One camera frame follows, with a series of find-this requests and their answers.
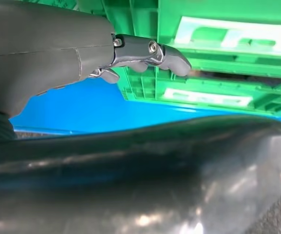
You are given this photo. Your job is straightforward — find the green plastic crate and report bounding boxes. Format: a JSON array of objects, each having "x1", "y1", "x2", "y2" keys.
[{"x1": 21, "y1": 0, "x2": 281, "y2": 117}]

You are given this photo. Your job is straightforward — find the blue metal shelf rack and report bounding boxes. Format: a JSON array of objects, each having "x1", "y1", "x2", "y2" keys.
[{"x1": 9, "y1": 77, "x2": 281, "y2": 136}]

